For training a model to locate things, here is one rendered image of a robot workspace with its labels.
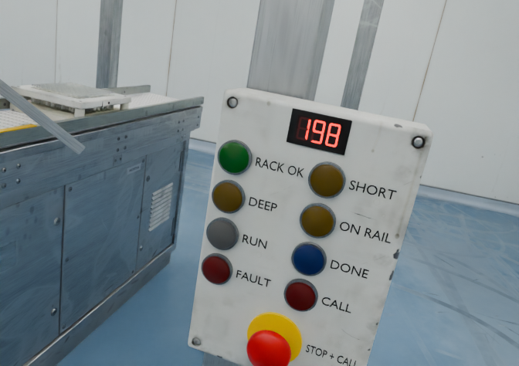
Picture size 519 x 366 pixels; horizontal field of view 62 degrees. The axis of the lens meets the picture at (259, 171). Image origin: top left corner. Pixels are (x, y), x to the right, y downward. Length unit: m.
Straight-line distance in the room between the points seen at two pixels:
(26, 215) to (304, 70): 1.00
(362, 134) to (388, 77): 3.80
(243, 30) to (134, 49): 1.09
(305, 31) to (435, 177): 4.02
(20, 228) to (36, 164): 0.19
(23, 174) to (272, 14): 0.85
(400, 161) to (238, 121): 0.13
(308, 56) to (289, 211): 0.14
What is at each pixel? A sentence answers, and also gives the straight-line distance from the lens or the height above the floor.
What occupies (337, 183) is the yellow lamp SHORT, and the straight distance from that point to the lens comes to 0.35.
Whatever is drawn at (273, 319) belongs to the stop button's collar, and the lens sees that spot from 0.41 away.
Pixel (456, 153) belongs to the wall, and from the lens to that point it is 4.37.
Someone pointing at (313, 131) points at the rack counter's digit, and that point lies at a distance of 0.34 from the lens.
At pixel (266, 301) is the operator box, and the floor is 0.90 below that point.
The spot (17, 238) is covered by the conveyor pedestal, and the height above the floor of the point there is 0.54.
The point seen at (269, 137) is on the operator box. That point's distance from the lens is 0.36.
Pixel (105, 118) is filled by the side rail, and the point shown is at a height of 0.84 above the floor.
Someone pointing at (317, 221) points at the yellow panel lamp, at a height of 1.00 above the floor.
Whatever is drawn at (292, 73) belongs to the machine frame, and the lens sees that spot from 0.41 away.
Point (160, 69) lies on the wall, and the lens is 4.40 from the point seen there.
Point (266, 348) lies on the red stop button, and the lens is 0.40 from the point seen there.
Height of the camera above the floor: 1.13
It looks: 17 degrees down
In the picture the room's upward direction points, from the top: 10 degrees clockwise
